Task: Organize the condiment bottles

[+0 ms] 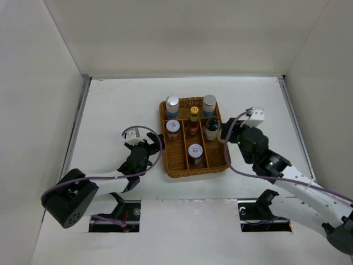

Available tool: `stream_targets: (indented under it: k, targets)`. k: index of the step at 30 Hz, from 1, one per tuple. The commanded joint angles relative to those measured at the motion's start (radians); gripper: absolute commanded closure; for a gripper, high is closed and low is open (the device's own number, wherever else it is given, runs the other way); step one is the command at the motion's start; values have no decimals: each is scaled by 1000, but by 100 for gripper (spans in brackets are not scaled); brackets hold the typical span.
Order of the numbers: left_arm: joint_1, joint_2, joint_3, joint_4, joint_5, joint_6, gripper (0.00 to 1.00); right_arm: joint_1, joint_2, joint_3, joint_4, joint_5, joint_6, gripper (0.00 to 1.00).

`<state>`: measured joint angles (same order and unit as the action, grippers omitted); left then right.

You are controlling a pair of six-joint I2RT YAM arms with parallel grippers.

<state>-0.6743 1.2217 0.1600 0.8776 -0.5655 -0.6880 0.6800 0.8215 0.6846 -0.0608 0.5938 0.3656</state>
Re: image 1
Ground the black knob white powder bottle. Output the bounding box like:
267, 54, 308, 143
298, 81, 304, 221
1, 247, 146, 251
205, 117, 220, 141

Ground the dark paste jar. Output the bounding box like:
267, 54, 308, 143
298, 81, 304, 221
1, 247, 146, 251
165, 120, 180, 141
188, 144, 204, 166

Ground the tall blue label jar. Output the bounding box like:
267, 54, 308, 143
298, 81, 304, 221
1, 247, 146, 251
202, 94, 217, 117

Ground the red sauce bottle yellow cap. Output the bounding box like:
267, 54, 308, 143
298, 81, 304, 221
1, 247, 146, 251
188, 106, 199, 135

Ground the dark cap salt shaker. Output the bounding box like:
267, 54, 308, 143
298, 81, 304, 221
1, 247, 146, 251
217, 131, 227, 144

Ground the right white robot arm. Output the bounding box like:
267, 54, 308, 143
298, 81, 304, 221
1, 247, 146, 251
220, 118, 352, 255

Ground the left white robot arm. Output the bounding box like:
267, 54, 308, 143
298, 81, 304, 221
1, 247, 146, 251
40, 131, 165, 229

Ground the brown wicker divided tray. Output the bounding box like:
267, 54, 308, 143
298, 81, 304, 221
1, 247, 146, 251
159, 97, 228, 178

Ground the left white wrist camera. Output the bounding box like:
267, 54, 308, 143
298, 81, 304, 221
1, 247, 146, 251
123, 128, 143, 146

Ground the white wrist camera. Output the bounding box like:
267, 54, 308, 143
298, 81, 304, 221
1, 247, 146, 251
245, 107, 265, 127
123, 128, 143, 146

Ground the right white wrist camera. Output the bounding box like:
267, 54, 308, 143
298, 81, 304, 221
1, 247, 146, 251
245, 107, 265, 127

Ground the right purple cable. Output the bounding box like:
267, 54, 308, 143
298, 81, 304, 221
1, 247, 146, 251
224, 110, 353, 226

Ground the purple cable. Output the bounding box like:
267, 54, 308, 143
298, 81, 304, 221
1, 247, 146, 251
40, 125, 163, 227
224, 110, 353, 226

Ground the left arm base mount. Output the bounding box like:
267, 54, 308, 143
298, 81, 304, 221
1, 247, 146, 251
88, 193, 142, 233

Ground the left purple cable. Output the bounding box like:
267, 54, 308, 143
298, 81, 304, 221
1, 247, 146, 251
40, 125, 163, 227

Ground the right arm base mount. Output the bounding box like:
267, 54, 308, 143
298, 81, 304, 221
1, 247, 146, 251
237, 189, 292, 232

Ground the right aluminium table rail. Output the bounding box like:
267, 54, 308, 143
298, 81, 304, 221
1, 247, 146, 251
277, 76, 317, 183

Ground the aluminium table rail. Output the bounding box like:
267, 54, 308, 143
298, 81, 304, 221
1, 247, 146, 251
55, 74, 92, 184
277, 76, 317, 183

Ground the left aluminium table rail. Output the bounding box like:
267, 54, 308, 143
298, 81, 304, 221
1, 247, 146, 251
55, 74, 92, 184

